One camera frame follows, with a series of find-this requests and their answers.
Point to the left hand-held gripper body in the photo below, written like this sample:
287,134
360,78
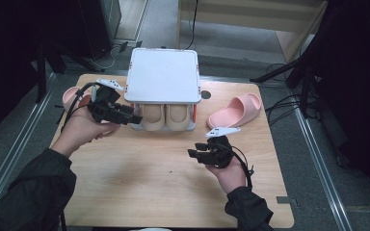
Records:
104,107

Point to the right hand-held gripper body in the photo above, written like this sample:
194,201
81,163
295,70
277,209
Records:
220,154

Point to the beige perforated clog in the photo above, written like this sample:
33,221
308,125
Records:
153,117
178,117

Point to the white two-tier shoe rack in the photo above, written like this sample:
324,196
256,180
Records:
162,73

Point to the person's right hand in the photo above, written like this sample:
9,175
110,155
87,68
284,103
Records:
232,178

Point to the person's left hand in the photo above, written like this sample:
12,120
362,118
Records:
77,131

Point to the black round table grommet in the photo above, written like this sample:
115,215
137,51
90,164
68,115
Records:
206,94

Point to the black metal stand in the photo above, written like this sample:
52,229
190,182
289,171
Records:
41,73

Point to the dark computer tower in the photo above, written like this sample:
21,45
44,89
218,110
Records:
106,22

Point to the black tripod stand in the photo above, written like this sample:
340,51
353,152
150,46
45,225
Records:
305,64

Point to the light wooden cabinet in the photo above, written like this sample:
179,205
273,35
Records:
253,16

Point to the metal floor rail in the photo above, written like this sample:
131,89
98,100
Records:
19,128
321,170

